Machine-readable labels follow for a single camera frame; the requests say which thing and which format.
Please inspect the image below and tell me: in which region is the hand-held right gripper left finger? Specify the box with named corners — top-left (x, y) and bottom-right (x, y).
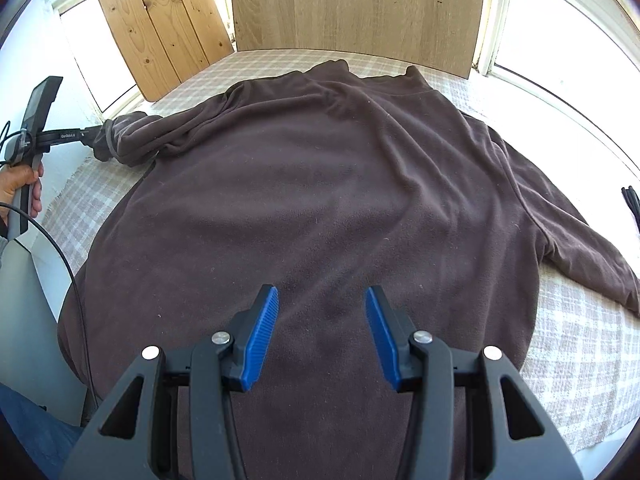
top-left (59, 284), bottom-right (280, 480)

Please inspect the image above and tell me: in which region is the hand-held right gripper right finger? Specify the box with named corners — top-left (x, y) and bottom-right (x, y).
top-left (364, 285), bottom-right (585, 480)

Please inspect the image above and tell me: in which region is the brown fleece sweater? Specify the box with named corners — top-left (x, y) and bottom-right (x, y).
top-left (57, 59), bottom-right (640, 480)

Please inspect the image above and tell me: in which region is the person's left hand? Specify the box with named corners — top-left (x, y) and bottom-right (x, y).
top-left (0, 161), bottom-right (46, 227)

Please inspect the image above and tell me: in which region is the pine plank board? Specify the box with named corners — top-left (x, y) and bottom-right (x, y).
top-left (87, 0), bottom-right (235, 103)

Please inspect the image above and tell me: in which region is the plaid blanket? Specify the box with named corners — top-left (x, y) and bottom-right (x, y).
top-left (42, 49), bottom-right (640, 457)

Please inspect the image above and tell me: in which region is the person's blue jeans leg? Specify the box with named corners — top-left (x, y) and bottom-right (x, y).
top-left (0, 382), bottom-right (85, 480)

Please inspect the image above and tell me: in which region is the black ribbed sweater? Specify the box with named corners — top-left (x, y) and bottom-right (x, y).
top-left (620, 185), bottom-right (640, 235)

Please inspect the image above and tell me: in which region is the oak veneer board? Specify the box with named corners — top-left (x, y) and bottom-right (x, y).
top-left (229, 0), bottom-right (489, 80)

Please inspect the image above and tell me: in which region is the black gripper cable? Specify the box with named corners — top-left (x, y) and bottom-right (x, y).
top-left (0, 120), bottom-right (101, 411)

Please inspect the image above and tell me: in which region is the white window frame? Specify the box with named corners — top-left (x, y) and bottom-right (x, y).
top-left (50, 0), bottom-right (640, 176)

